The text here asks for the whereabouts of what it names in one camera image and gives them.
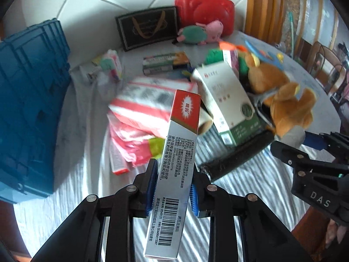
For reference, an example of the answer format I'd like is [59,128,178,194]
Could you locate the black trash bag roll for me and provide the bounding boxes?
[198,129,274,182]

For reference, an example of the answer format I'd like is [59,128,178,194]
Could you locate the tall white green box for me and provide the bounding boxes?
[191,61,262,146]

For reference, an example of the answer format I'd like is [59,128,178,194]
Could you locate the blue plastic strip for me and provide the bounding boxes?
[244,40,285,62]

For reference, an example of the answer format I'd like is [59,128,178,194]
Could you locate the red plastic toy case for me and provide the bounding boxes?
[174,0,235,37]

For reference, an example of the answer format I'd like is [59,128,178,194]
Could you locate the flat white red box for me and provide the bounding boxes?
[109,139,131,176]

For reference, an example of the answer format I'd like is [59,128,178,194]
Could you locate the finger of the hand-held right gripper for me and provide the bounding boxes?
[270,140,310,170]
[305,131,349,156]

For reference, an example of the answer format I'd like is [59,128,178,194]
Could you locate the blue plastic crate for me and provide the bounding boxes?
[0,18,71,205]

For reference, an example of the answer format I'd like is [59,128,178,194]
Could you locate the brown plush toy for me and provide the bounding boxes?
[244,53,318,146]

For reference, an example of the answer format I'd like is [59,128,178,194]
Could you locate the pastel tissue pack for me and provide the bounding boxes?
[99,50,123,81]

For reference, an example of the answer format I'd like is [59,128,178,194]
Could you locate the green striped box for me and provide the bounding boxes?
[142,52,191,75]

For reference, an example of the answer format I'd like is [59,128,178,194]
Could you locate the black gift bag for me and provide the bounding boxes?
[115,5,180,52]

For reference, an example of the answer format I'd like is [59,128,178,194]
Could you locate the pink white box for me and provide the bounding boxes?
[222,50,240,73]

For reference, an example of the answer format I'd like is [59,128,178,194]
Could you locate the wooden chair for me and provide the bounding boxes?
[301,41,347,96]

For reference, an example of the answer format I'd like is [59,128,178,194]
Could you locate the person's right hand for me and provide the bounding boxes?
[327,220,345,242]

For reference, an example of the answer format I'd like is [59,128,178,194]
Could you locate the red white tissue pack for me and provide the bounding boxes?
[108,76,198,140]

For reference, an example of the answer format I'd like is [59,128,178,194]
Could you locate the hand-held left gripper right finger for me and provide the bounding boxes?
[189,171,314,262]

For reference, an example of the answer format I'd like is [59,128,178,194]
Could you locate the green plush toy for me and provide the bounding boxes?
[204,41,250,73]

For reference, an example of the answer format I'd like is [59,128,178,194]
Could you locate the cream paper roll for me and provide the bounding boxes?
[195,104,214,136]

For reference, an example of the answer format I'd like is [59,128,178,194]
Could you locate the pink green plastic packet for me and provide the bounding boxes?
[108,115,167,168]

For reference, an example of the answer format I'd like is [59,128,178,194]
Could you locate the pink pig plush teal dress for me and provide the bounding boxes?
[172,20,224,45]

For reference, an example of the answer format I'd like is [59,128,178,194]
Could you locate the green mop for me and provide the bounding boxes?
[286,12,296,58]

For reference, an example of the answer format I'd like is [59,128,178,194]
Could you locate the long red white box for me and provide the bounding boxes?
[144,90,202,260]

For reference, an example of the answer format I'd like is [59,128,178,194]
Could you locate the wooden column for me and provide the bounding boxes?
[244,0,289,43]

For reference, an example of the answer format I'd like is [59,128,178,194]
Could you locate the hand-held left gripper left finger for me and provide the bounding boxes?
[33,158,159,262]

